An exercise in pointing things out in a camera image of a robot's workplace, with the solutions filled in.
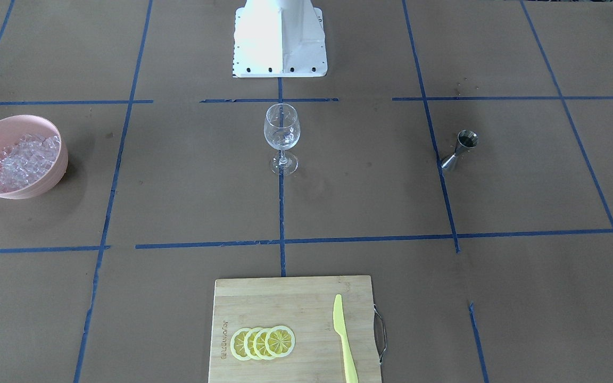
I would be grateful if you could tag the bamboo cutting board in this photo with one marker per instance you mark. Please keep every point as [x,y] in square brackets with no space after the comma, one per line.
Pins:
[305,305]

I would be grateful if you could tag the yellow plastic knife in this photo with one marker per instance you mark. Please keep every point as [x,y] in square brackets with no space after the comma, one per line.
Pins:
[340,328]

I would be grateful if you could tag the clear wine glass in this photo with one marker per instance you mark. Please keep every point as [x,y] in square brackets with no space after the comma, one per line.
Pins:
[281,129]

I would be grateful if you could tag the pink ice bowl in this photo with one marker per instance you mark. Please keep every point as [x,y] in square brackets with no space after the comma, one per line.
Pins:
[11,128]

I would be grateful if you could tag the clear ice cubes pile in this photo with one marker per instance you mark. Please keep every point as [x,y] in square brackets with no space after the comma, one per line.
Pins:
[27,161]

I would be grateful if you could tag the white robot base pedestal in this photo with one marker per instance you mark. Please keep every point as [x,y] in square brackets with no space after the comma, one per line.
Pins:
[279,39]

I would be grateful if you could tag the steel jigger measure cup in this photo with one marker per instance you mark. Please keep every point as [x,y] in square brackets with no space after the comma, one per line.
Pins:
[466,141]

